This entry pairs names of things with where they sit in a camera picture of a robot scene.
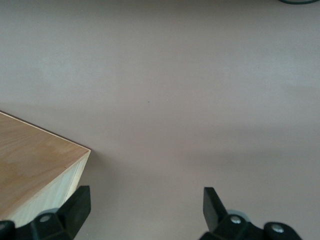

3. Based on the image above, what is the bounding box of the wooden drawer cabinet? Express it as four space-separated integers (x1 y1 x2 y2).
0 110 91 223

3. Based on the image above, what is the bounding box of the dark round object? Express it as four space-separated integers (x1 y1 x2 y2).
277 0 320 5

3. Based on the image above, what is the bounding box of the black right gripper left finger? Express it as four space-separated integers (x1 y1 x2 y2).
0 185 91 240

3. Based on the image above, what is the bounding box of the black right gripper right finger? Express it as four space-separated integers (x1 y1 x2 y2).
199 186 304 240

